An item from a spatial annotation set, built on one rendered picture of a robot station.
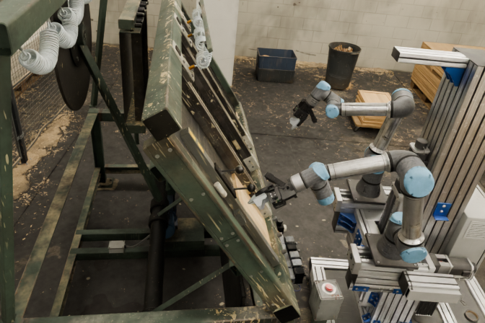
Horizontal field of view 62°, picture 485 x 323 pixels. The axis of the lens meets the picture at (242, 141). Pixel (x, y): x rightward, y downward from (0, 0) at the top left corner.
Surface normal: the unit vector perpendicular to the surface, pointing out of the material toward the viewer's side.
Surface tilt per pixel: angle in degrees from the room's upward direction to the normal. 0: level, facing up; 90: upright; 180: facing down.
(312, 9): 90
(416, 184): 83
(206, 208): 90
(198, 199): 90
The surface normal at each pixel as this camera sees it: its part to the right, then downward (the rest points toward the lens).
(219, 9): -0.01, 0.52
